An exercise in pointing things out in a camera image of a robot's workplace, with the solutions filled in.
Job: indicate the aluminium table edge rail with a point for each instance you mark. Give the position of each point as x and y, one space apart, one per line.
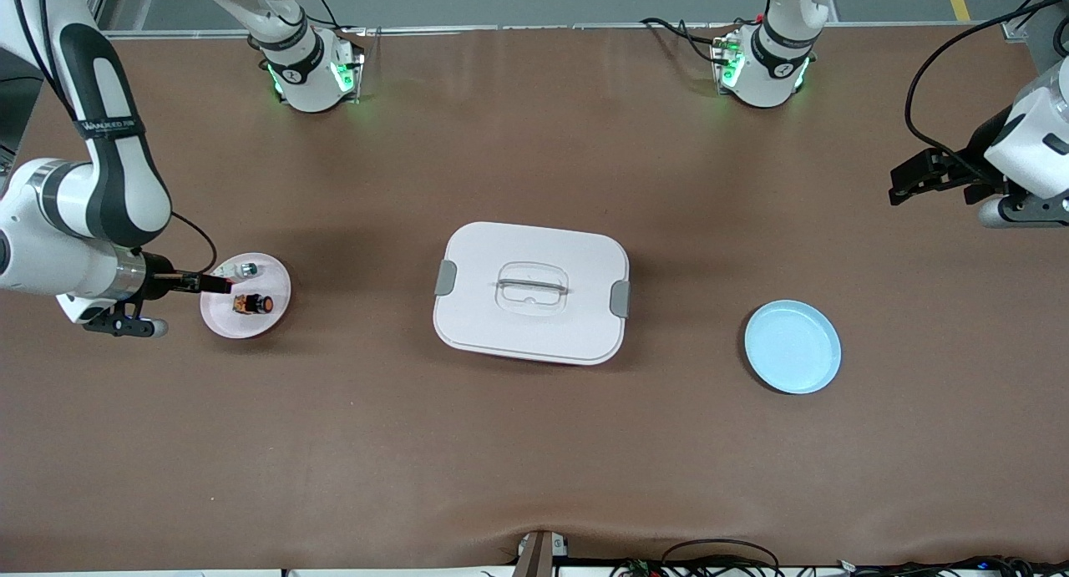
543 27

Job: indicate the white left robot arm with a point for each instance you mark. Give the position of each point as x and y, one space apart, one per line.
772 68

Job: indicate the pink round plate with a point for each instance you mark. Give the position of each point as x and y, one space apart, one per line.
250 322

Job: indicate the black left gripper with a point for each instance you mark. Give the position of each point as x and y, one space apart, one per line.
979 153

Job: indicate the grey aluminium frame post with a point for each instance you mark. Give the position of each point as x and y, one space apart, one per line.
1048 34

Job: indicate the white lidded lunch box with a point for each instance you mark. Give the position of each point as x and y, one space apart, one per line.
534 326

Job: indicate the light blue round plate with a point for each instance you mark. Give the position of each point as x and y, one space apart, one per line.
792 347

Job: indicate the orange black push-button switch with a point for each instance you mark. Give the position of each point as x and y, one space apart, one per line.
255 304

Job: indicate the brown metal table bracket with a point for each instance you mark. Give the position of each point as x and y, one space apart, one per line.
539 556

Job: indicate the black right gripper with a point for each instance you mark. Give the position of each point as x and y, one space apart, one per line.
159 278

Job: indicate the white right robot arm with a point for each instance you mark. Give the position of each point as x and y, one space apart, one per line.
113 176

